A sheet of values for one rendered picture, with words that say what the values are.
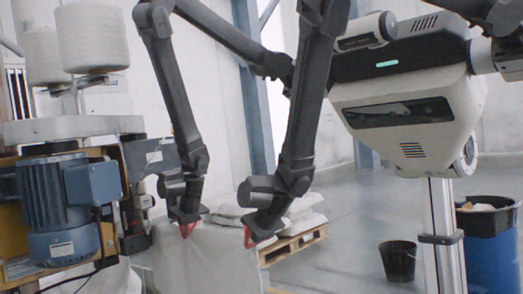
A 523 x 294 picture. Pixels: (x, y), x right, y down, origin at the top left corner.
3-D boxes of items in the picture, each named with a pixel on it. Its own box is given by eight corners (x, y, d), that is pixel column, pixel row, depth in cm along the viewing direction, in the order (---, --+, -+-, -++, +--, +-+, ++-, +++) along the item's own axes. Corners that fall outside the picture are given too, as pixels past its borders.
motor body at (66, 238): (114, 254, 105) (99, 149, 103) (47, 276, 94) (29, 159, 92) (85, 247, 116) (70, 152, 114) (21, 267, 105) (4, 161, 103)
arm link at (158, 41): (168, 3, 101) (147, 4, 109) (145, 10, 98) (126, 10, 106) (216, 166, 120) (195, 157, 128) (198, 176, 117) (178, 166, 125)
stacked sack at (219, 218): (275, 220, 432) (274, 206, 431) (242, 231, 405) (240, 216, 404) (234, 215, 482) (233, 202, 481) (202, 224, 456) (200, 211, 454)
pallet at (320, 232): (328, 236, 489) (326, 223, 488) (256, 273, 400) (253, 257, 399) (271, 230, 543) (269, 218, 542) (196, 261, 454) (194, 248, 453)
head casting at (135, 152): (199, 215, 149) (187, 127, 147) (135, 234, 131) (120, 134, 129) (150, 210, 170) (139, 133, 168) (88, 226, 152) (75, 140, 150)
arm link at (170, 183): (209, 155, 118) (193, 148, 124) (170, 159, 111) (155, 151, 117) (207, 197, 121) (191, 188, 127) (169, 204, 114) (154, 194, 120)
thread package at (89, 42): (145, 68, 113) (135, 0, 112) (80, 68, 101) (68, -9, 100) (112, 78, 125) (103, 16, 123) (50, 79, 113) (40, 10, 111)
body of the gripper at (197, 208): (166, 213, 125) (170, 190, 122) (195, 204, 132) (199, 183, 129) (180, 224, 121) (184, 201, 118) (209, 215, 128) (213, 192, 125)
